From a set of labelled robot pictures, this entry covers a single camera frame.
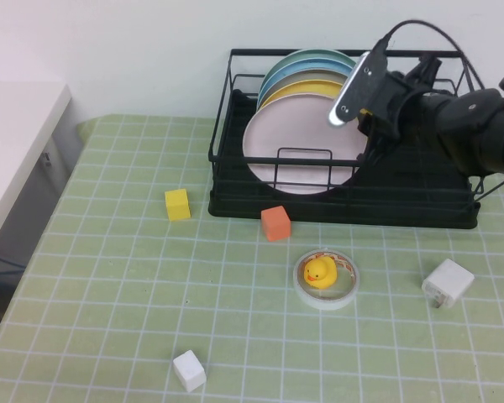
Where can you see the pale green plate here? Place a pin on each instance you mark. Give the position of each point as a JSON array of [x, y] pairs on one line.
[[311, 53]]

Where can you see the small metal table bracket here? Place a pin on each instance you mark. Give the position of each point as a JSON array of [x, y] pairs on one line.
[[47, 158]]

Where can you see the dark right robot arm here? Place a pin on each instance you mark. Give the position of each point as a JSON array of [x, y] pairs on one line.
[[487, 130]]

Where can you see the green checkered tablecloth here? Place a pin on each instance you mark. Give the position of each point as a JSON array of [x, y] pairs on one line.
[[361, 344]]

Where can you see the yellow rubber duck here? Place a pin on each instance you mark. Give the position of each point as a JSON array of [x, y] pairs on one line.
[[320, 273]]

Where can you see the blue plate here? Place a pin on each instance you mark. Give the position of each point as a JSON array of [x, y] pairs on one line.
[[306, 65]]

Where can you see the yellow plate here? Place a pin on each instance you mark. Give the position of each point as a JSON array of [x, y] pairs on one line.
[[302, 88]]

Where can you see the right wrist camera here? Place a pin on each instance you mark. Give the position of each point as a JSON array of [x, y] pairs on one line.
[[353, 92]]

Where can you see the white tape roll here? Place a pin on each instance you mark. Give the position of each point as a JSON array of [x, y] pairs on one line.
[[325, 303]]

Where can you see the grey plate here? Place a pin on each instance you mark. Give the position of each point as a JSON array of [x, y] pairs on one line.
[[306, 76]]

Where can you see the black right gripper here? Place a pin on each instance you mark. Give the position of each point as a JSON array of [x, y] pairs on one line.
[[403, 109]]

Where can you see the white charger plug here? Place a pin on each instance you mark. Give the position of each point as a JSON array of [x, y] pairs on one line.
[[448, 279]]

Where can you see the yellow cube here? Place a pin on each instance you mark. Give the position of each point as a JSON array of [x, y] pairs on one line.
[[177, 205]]

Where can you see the pink plate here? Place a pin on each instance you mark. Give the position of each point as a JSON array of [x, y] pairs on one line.
[[294, 134]]

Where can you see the white side table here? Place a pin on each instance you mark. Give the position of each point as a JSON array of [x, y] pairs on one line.
[[12, 138]]

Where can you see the orange cube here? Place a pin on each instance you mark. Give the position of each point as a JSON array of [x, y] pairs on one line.
[[276, 224]]

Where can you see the white cube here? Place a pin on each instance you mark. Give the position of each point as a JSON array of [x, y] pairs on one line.
[[188, 370]]

